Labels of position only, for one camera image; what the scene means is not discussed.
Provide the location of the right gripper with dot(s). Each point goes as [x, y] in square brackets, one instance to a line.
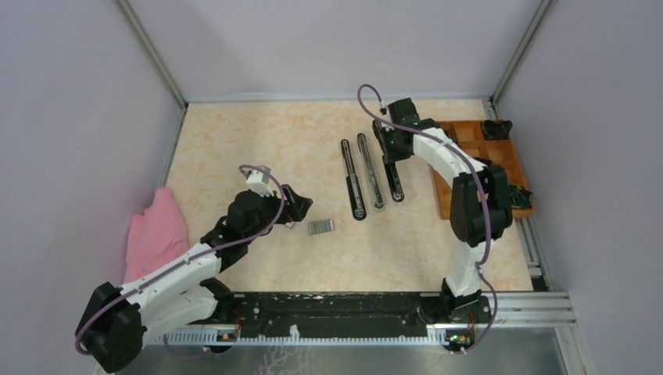
[391, 155]

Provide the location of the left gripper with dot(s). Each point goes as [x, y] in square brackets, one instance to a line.
[295, 207]

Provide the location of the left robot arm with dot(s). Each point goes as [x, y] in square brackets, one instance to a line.
[119, 321]

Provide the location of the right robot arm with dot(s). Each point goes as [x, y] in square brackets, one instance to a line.
[480, 208]

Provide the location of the dark clip bundle bottom right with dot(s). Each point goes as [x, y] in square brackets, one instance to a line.
[521, 198]

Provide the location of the pink cloth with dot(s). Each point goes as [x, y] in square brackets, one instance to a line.
[156, 236]

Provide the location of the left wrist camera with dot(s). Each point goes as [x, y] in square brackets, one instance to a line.
[257, 181]

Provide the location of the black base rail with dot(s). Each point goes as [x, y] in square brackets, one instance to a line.
[355, 316]

